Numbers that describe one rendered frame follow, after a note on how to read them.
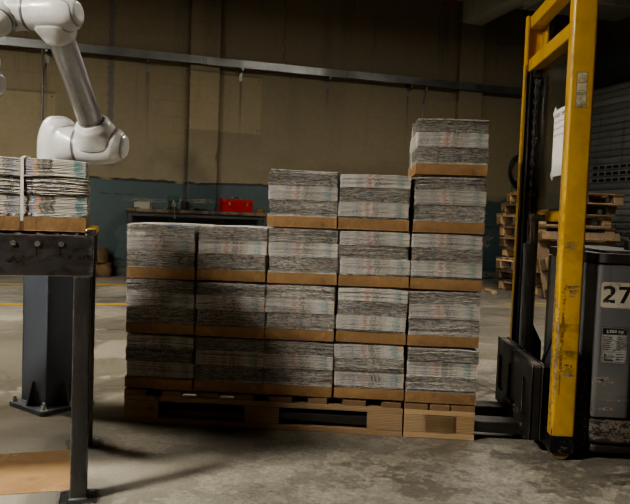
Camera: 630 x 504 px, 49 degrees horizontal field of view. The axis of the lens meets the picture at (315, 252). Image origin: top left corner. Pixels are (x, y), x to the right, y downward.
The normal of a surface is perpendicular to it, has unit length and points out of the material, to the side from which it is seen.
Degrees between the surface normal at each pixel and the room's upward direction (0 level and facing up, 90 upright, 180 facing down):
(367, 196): 90
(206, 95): 90
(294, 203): 90
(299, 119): 90
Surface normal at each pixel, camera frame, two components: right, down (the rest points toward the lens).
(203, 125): 0.28, 0.06
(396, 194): -0.08, 0.05
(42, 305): -0.58, 0.02
